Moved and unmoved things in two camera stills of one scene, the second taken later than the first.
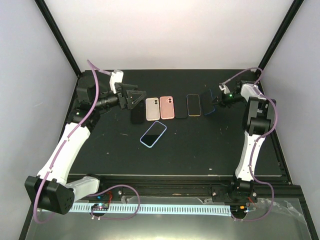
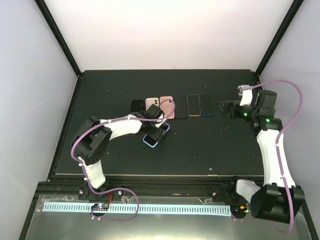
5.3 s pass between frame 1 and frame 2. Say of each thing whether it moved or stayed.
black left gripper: moved
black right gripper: moved
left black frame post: stayed
